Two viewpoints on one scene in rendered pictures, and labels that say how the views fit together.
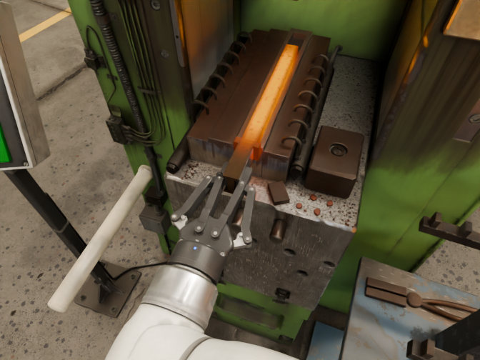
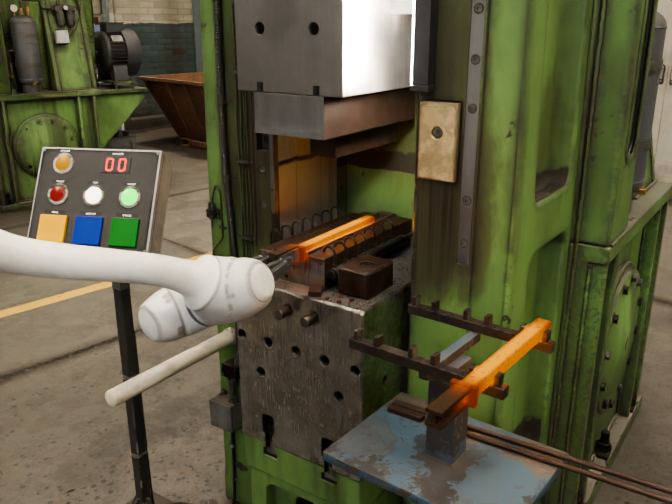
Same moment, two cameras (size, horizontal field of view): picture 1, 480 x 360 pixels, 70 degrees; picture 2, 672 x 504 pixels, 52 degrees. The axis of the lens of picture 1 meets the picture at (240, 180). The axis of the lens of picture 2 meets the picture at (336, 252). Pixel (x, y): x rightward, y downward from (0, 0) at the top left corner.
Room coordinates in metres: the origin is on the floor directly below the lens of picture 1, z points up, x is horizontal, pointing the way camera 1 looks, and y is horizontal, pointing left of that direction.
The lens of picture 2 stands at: (-1.06, -0.52, 1.52)
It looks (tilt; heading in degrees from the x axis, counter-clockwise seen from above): 19 degrees down; 15
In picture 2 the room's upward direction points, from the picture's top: straight up
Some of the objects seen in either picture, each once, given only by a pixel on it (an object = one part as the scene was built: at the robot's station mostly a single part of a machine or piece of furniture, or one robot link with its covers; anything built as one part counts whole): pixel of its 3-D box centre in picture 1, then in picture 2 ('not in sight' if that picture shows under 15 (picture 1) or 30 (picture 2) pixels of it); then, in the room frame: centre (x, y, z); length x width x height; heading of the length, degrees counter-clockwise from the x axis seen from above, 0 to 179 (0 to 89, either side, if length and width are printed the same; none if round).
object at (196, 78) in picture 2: not in sight; (223, 112); (6.95, 3.14, 0.43); 1.89 x 1.20 x 0.85; 61
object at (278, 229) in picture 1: (278, 231); (308, 319); (0.32, -0.07, 0.87); 0.04 x 0.03 x 0.03; 161
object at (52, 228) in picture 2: not in sight; (52, 229); (0.41, 0.65, 1.01); 0.07 x 0.05 x 0.07; 96
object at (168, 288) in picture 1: (182, 296); not in sight; (0.16, 0.08, 0.99); 0.09 x 0.06 x 0.09; 71
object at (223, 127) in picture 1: (267, 91); (339, 243); (0.63, -0.06, 0.96); 0.42 x 0.20 x 0.09; 161
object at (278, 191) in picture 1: (278, 193); (315, 290); (0.38, -0.07, 0.92); 0.04 x 0.03 x 0.01; 12
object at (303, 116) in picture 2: not in sight; (339, 106); (0.63, -0.06, 1.32); 0.42 x 0.20 x 0.10; 161
